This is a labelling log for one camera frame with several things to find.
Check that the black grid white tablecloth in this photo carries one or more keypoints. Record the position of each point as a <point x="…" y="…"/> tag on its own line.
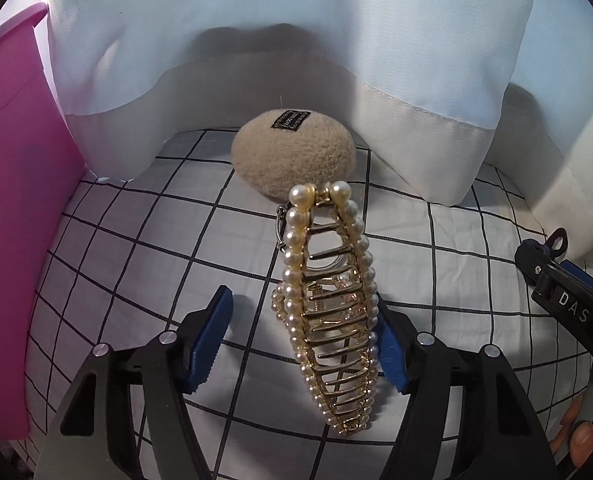
<point x="176" y="240"/>

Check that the gold pearl hair claw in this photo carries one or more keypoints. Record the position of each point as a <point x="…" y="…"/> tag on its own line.
<point x="292" y="260"/>

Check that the person's right hand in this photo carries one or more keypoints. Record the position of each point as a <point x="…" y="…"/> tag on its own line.
<point x="579" y="440"/>

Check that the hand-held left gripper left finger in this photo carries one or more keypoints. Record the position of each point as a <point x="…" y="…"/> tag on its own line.
<point x="206" y="340"/>

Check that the pink storage box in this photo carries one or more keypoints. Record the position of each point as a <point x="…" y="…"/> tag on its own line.
<point x="16" y="210"/>

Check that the black bow hair clip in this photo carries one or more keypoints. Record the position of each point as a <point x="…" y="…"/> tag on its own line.
<point x="550" y="246"/>

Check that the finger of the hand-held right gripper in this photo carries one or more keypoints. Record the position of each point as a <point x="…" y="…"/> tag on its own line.
<point x="584" y="276"/>
<point x="535" y="266"/>

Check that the white curtain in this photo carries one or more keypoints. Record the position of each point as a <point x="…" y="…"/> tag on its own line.
<point x="301" y="35"/>

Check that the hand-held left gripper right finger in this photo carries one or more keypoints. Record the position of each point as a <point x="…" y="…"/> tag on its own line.
<point x="394" y="360"/>

